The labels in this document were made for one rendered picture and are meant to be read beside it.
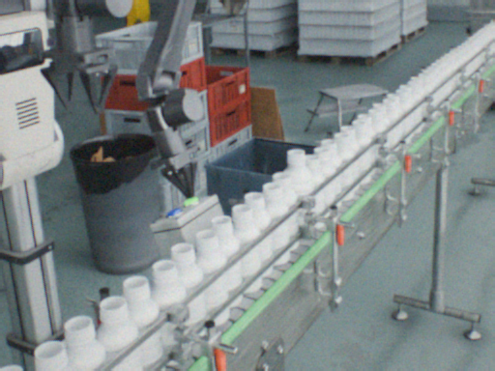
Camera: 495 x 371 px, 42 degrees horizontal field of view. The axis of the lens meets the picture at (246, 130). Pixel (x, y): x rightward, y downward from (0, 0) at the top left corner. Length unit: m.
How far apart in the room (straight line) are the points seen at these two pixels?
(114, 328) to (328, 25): 7.29
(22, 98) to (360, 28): 6.67
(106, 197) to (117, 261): 0.36
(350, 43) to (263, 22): 1.27
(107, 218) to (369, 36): 5.28
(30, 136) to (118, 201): 1.70
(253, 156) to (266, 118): 2.68
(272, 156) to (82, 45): 1.35
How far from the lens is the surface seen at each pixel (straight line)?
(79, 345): 0.91
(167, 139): 1.31
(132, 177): 3.16
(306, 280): 1.39
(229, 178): 2.00
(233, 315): 1.19
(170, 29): 1.31
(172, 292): 1.02
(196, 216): 1.30
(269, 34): 8.57
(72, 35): 1.00
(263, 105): 4.92
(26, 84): 1.51
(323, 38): 8.12
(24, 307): 1.72
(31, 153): 1.54
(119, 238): 3.30
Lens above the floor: 1.65
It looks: 17 degrees down
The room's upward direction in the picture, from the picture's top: 3 degrees counter-clockwise
